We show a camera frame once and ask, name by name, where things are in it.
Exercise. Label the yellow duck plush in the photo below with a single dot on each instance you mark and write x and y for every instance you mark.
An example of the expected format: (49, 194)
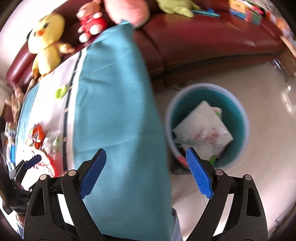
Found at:
(44, 42)

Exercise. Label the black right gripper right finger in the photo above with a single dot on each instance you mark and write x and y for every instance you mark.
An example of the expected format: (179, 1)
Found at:
(246, 220)

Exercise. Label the white plastic wrapper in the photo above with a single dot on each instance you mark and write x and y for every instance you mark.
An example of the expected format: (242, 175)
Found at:
(204, 130)

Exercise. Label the red snack bag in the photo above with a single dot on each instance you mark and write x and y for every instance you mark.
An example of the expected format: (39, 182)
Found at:
(48, 145)

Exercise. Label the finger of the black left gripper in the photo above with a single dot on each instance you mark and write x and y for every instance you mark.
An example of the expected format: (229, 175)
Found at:
(32, 162)

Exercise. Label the teal grey tablecloth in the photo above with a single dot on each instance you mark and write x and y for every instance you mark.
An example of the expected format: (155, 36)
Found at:
(132, 196)

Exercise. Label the pink plush toy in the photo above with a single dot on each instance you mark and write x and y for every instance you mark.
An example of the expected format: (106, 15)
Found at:
(135, 12)

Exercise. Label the lime green plastic lid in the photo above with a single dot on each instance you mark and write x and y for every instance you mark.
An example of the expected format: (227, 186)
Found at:
(60, 93)

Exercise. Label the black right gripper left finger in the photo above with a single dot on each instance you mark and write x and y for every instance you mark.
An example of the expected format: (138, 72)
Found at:
(56, 210)

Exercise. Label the beige rope toy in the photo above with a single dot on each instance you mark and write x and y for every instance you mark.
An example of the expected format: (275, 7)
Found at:
(17, 99)

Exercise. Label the dark red leather sofa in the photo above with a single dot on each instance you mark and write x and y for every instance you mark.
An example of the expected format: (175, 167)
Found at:
(171, 48)

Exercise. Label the colourful toy block box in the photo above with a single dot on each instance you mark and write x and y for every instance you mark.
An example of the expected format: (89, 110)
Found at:
(247, 10)

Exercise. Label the teddy bear red shirt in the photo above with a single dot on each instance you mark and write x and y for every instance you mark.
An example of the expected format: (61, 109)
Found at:
(91, 19)

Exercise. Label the green dinosaur plush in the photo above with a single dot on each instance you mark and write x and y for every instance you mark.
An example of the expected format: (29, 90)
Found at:
(181, 7)

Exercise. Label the teal round trash bin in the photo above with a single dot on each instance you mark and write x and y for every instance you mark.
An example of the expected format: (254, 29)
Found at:
(234, 117)

